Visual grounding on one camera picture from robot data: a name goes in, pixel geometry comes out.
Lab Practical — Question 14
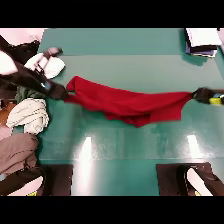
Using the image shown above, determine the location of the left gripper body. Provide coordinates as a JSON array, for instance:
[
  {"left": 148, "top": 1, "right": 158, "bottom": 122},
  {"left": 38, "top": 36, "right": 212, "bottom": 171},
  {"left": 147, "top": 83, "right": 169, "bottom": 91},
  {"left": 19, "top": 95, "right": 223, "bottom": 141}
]
[{"left": 49, "top": 83, "right": 71, "bottom": 101}]

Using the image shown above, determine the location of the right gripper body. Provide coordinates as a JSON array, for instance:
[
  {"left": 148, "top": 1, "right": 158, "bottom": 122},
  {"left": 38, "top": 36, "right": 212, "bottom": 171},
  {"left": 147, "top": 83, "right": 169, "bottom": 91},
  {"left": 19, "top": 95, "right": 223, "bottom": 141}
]
[{"left": 192, "top": 86, "right": 215, "bottom": 105}]

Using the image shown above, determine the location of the red T-shirt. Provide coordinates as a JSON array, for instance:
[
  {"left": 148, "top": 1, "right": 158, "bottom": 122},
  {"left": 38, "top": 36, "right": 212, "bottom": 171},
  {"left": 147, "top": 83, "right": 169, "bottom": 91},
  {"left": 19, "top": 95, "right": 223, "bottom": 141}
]
[{"left": 63, "top": 75, "right": 195, "bottom": 129}]

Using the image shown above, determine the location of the dark green garment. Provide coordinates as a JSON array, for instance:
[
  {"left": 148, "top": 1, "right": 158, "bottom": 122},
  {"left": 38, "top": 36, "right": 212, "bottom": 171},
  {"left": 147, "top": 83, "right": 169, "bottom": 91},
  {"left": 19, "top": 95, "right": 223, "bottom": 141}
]
[{"left": 14, "top": 85, "right": 48, "bottom": 103}]

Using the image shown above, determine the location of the cream garment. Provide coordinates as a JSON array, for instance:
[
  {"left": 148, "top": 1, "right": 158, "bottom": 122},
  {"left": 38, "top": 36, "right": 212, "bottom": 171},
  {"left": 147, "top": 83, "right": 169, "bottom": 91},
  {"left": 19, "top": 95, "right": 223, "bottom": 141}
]
[{"left": 5, "top": 97, "right": 51, "bottom": 136}]

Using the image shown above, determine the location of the folded dark garment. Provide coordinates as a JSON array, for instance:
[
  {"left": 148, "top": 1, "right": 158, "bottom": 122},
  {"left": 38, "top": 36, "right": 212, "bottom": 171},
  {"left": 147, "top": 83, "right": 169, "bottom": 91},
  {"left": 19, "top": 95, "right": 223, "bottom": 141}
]
[{"left": 184, "top": 44, "right": 218, "bottom": 59}]

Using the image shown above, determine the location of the black garment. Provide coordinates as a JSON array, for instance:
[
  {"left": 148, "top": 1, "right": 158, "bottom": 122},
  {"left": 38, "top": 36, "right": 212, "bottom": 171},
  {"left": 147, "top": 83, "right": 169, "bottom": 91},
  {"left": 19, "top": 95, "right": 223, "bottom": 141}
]
[{"left": 5, "top": 39, "right": 41, "bottom": 65}]

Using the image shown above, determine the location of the pink garment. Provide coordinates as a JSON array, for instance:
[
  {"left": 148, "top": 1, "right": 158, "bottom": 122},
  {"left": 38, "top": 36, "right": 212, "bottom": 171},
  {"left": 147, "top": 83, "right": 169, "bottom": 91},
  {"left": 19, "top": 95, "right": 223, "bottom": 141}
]
[{"left": 0, "top": 124, "right": 13, "bottom": 141}]

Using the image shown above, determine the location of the brown garment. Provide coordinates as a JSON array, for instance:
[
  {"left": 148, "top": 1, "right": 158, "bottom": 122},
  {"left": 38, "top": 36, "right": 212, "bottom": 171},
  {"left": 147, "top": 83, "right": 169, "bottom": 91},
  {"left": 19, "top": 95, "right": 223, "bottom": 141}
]
[{"left": 0, "top": 132, "right": 41, "bottom": 176}]

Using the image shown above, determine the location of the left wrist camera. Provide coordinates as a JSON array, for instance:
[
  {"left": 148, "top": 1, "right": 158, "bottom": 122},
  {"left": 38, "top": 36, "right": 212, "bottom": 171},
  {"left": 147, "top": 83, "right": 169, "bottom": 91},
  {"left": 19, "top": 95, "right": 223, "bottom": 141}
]
[{"left": 36, "top": 47, "right": 64, "bottom": 75}]

